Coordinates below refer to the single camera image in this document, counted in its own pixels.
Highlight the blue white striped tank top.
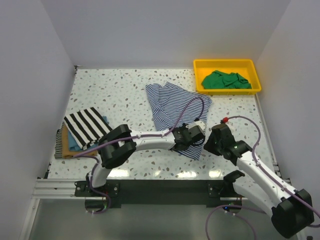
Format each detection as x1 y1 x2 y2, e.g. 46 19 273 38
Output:
145 80 213 161

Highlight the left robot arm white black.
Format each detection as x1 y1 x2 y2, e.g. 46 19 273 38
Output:
85 119 206 196

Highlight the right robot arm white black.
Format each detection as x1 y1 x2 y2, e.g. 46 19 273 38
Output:
204 123 314 239

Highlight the green tank top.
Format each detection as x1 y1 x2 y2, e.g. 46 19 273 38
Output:
201 70 252 90

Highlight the black white wide-striped tank top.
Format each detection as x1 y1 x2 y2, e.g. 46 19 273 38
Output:
63 107 112 150

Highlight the light blue folded tank top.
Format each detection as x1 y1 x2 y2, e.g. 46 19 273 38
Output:
67 116 109 152

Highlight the tan folded tank top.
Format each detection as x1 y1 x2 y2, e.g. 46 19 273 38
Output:
61 124 83 159

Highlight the black white thin-striped tank top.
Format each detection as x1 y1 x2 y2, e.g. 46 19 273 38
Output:
54 129 63 159

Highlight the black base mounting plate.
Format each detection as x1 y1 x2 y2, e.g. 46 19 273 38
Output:
74 179 246 209

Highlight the yellow plastic tray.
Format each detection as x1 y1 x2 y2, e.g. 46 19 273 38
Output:
193 58 262 96

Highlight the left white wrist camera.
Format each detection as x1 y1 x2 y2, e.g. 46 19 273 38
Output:
186 120 206 135

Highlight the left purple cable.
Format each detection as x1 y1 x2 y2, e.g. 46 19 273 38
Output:
72 96 206 216

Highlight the purple cable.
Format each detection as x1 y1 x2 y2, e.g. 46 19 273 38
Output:
206 115 320 240
72 96 206 216

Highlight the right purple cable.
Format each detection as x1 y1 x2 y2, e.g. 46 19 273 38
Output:
206 115 320 240

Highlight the aluminium frame rail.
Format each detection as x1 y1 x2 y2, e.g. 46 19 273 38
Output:
31 179 76 200

